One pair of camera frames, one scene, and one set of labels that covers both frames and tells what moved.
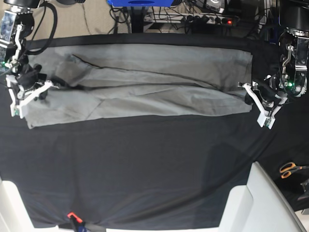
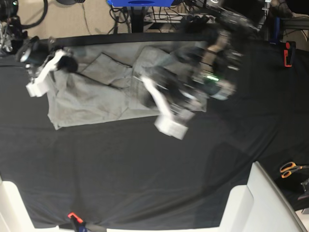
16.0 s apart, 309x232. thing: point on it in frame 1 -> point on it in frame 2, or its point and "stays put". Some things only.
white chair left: (14, 215) stays put
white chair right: (262, 205) stays put
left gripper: (28, 77) -> (34, 53)
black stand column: (137, 19) stays put
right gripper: (269, 92) -> (182, 98)
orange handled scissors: (287, 168) stays put
